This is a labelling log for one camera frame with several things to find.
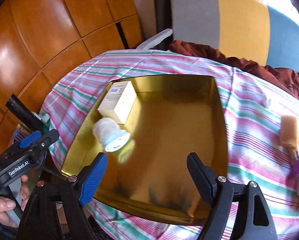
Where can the person's left hand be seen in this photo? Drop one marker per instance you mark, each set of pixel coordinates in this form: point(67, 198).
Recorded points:
point(7, 204)

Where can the cream cardboard box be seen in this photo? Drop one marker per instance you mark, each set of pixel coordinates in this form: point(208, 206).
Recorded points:
point(118, 101)

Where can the white bed rail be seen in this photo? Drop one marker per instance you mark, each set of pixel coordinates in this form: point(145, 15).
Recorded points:
point(155, 40)

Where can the gold metal tin box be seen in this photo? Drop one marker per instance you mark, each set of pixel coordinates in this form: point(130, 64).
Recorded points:
point(172, 116)

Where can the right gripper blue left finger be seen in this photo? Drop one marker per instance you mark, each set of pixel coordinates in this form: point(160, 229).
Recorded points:
point(90, 178)

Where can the tan sponge block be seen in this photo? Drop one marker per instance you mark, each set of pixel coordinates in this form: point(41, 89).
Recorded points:
point(289, 132)

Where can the purple sachet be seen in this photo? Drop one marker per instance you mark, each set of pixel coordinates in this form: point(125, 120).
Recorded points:
point(298, 166)

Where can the maroon blanket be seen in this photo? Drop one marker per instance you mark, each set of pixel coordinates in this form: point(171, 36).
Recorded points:
point(283, 78)

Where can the black rolled mat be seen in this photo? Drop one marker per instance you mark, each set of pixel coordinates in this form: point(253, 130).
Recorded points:
point(163, 15)

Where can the white rolled sock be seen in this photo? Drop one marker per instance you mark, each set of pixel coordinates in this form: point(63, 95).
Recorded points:
point(110, 135)

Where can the wooden wardrobe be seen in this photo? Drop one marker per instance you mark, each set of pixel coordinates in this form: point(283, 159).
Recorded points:
point(42, 40)

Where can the striped bed sheet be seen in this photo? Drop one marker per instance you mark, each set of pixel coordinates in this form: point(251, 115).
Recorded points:
point(253, 109)

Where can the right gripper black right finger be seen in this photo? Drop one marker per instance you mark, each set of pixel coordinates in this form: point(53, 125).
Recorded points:
point(203, 177)

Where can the grey yellow blue headboard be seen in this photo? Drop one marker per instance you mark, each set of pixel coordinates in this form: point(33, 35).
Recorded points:
point(239, 28)

